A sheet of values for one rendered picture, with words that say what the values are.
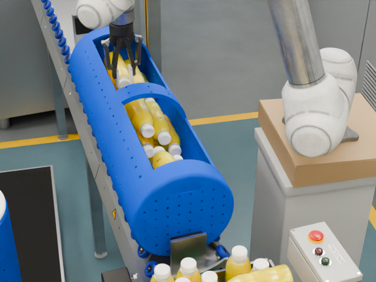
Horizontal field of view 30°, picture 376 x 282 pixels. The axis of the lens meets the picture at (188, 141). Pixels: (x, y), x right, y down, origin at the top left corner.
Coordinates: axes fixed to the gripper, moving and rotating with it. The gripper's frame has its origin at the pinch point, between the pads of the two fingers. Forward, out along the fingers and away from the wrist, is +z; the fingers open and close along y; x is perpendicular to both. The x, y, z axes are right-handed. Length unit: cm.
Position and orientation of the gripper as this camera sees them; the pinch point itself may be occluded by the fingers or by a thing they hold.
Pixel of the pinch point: (123, 76)
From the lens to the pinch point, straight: 230.9
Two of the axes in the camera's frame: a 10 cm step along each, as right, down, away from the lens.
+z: 0.0, 8.1, 5.9
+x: 3.2, 5.6, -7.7
